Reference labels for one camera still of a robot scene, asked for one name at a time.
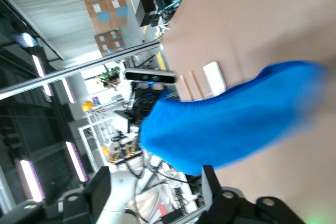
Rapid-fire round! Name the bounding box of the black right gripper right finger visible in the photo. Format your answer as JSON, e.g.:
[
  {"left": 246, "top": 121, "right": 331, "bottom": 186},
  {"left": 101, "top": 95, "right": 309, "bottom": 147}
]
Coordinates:
[{"left": 201, "top": 165, "right": 307, "bottom": 224}]

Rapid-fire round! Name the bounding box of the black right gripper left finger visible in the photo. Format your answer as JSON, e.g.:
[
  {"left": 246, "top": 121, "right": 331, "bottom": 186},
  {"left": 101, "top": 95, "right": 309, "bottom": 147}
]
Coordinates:
[{"left": 0, "top": 165, "right": 111, "bottom": 224}]

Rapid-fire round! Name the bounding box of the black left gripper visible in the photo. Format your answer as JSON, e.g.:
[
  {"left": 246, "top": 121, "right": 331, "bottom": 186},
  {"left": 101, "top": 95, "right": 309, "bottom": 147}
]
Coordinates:
[{"left": 131, "top": 83, "right": 171, "bottom": 114}]

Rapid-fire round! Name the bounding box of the blue microfibre towel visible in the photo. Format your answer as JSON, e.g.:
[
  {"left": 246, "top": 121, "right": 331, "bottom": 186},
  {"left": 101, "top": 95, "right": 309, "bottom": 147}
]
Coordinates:
[{"left": 139, "top": 60, "right": 329, "bottom": 176}]

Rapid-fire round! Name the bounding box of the ceiling light strip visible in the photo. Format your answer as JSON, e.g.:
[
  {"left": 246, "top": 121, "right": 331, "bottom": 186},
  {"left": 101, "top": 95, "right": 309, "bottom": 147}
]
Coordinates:
[
  {"left": 65, "top": 141, "right": 89, "bottom": 183},
  {"left": 18, "top": 159, "right": 46, "bottom": 202},
  {"left": 60, "top": 77, "right": 77, "bottom": 104},
  {"left": 31, "top": 54, "right": 46, "bottom": 78}
]

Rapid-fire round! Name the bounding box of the green potted plant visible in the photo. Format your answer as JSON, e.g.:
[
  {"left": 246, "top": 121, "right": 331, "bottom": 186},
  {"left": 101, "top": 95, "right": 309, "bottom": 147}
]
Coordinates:
[{"left": 94, "top": 66, "right": 121, "bottom": 88}]

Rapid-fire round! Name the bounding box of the yellow hard hat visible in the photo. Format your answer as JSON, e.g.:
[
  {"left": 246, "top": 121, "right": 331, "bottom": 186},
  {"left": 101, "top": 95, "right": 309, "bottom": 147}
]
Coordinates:
[{"left": 81, "top": 100, "right": 96, "bottom": 112}]

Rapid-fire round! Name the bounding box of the long aluminium beam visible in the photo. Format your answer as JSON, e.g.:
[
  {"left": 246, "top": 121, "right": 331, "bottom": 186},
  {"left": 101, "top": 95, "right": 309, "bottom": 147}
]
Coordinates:
[{"left": 0, "top": 40, "right": 162, "bottom": 101}]

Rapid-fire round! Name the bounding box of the white rack with wooden bars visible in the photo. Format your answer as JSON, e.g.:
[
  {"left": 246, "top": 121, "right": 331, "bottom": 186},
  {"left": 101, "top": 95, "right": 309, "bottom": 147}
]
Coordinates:
[{"left": 178, "top": 61, "right": 228, "bottom": 102}]

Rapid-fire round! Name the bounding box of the black computer box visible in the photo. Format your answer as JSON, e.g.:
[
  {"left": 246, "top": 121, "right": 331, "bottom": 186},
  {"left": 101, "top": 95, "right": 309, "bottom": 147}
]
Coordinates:
[{"left": 135, "top": 0, "right": 159, "bottom": 27}]

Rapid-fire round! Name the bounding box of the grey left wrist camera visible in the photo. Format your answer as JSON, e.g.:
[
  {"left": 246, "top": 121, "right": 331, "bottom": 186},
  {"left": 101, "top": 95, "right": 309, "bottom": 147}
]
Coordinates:
[{"left": 123, "top": 68, "right": 177, "bottom": 85}]

